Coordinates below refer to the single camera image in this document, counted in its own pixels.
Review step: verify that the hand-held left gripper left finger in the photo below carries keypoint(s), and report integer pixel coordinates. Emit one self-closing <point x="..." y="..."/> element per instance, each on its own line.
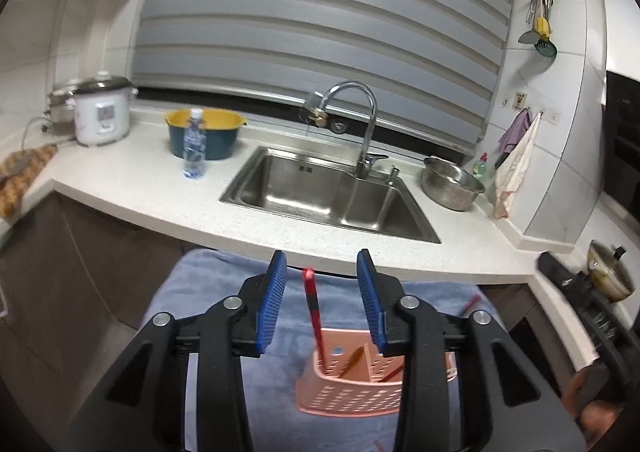
<point x="272" y="302"/>

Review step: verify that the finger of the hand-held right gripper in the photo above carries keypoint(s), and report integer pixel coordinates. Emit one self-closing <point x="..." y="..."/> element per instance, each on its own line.
<point x="575" y="292"/>

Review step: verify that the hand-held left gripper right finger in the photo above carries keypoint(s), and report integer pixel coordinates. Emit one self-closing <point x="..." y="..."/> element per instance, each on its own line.
<point x="370" y="302"/>

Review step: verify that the pink perforated utensil basket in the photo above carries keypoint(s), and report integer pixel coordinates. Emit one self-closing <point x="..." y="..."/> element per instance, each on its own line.
<point x="340" y="392"/>

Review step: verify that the person's right hand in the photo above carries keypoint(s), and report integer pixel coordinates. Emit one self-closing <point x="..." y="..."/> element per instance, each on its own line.
<point x="595" y="414"/>

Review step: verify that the wok with glass lid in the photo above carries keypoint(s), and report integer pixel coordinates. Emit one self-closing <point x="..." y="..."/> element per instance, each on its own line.
<point x="607" y="272"/>

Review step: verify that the blue-grey plush blanket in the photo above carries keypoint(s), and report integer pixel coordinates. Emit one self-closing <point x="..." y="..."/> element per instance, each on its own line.
<point x="210" y="277"/>

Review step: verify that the stainless steel sink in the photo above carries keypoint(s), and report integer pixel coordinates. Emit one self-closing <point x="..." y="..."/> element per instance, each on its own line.
<point x="295" y="187"/>

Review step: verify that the sink soap dispenser pump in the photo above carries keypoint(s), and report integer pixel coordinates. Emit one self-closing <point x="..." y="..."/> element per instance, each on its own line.
<point x="393" y="175"/>

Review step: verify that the white hanging cloth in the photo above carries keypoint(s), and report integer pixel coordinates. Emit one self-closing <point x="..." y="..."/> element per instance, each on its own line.
<point x="515" y="171"/>

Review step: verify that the stainless steel colander bowl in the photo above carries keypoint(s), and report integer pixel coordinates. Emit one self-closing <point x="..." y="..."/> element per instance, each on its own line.
<point x="450" y="192"/>

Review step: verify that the green dish soap bottle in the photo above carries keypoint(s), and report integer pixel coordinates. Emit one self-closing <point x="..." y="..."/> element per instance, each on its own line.
<point x="481" y="169"/>

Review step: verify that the black range hood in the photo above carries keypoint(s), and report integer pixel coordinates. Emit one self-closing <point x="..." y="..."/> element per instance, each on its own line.
<point x="625" y="131"/>

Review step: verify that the yellow and green wash basin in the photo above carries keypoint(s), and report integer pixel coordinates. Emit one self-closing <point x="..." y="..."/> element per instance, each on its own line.
<point x="220" y="141"/>

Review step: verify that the purple hanging cloth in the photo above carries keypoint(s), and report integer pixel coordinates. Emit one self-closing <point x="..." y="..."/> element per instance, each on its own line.
<point x="512" y="134"/>

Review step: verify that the clear water bottle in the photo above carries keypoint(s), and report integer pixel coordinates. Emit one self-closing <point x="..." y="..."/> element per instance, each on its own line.
<point x="194" y="146"/>

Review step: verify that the round metal sink strainer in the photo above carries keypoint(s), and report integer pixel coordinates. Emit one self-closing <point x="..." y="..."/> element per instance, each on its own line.
<point x="339" y="125"/>

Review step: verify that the chrome gooseneck faucet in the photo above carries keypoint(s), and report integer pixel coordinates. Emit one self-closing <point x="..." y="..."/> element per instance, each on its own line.
<point x="371" y="121"/>

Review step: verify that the dark base cabinet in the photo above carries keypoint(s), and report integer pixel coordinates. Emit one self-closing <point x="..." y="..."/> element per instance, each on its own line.
<point x="75" y="272"/>

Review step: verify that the white rice cooker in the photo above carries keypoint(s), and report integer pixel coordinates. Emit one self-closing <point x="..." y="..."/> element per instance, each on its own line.
<point x="102" y="116"/>

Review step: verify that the yellow hanging utensil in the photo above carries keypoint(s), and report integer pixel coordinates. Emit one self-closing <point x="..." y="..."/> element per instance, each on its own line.
<point x="542" y="25"/>

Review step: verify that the grey striped window blind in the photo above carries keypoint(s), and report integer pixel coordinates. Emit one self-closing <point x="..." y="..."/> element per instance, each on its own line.
<point x="320" y="31"/>

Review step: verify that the checkered wooden cutting board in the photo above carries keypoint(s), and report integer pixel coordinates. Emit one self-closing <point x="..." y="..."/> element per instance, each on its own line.
<point x="20" y="192"/>

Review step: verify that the steel steamer pot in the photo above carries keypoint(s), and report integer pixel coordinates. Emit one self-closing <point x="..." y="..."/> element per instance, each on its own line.
<point x="60" y="106"/>

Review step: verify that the white wall socket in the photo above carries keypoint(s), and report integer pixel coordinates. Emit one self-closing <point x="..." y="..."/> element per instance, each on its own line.
<point x="552" y="117"/>

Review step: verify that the wall hook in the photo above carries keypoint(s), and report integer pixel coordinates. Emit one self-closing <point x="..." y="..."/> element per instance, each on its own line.
<point x="520" y="100"/>

